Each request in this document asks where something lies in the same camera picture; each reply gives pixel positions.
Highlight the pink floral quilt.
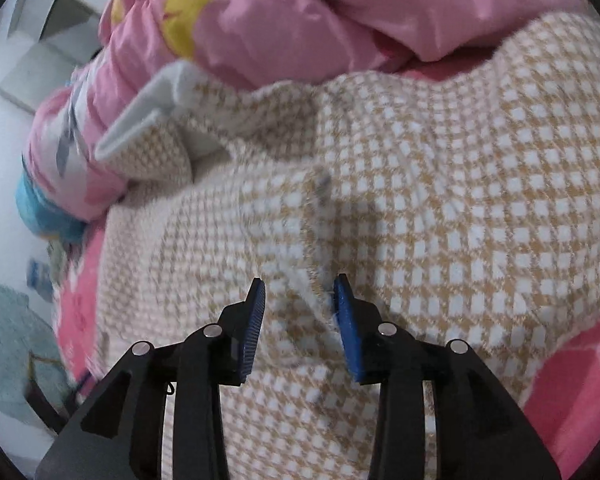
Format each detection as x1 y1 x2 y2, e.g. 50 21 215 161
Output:
22 0 596 223

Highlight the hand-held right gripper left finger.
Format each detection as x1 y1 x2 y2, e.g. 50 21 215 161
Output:
34 277 267 480

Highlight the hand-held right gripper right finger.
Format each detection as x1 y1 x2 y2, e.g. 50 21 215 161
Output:
332 274 563 480

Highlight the tan white houndstooth jacket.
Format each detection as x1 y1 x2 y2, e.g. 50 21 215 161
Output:
94 10 600 480

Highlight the blue floral pillow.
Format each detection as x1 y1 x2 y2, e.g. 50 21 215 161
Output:
15 170 88 243

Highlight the clear plastic water bottle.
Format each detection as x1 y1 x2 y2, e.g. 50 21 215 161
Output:
27 257 52 302

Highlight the pink printed bed sheet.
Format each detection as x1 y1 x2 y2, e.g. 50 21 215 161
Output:
52 50 600 478

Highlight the white cabinet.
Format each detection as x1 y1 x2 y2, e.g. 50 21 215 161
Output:
0 0 116 116

